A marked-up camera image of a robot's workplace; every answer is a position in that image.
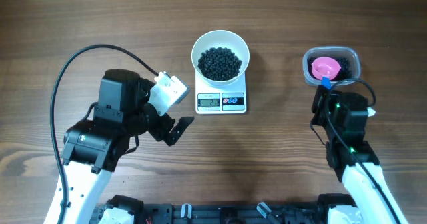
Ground pink scoop blue handle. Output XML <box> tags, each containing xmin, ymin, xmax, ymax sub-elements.
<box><xmin>312</xmin><ymin>57</ymin><xmax>341</xmax><ymax>89</ymax></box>

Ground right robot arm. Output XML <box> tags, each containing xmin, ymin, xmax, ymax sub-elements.
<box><xmin>310</xmin><ymin>85</ymin><xmax>407</xmax><ymax>223</ymax></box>

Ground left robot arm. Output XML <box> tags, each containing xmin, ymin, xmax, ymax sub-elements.
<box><xmin>45</xmin><ymin>69</ymin><xmax>194</xmax><ymax>223</ymax></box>

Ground white digital kitchen scale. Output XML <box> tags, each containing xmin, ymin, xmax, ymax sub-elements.
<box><xmin>195</xmin><ymin>74</ymin><xmax>247</xmax><ymax>115</ymax></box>

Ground black beans in bowl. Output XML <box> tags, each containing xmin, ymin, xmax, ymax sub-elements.
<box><xmin>197</xmin><ymin>47</ymin><xmax>242</xmax><ymax>81</ymax></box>

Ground white bowl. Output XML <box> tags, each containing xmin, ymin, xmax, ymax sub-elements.
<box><xmin>191</xmin><ymin>30</ymin><xmax>250</xmax><ymax>86</ymax></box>

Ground black beans pile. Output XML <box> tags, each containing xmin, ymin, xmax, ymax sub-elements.
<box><xmin>307</xmin><ymin>57</ymin><xmax>352</xmax><ymax>81</ymax></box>

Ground clear plastic container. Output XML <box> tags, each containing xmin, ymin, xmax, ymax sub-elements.
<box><xmin>302</xmin><ymin>46</ymin><xmax>361</xmax><ymax>86</ymax></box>

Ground left black cable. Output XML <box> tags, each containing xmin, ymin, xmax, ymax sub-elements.
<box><xmin>49</xmin><ymin>43</ymin><xmax>160</xmax><ymax>224</ymax></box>

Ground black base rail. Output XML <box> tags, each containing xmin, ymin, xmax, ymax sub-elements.
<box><xmin>89</xmin><ymin>202</ymin><xmax>334</xmax><ymax>224</ymax></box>

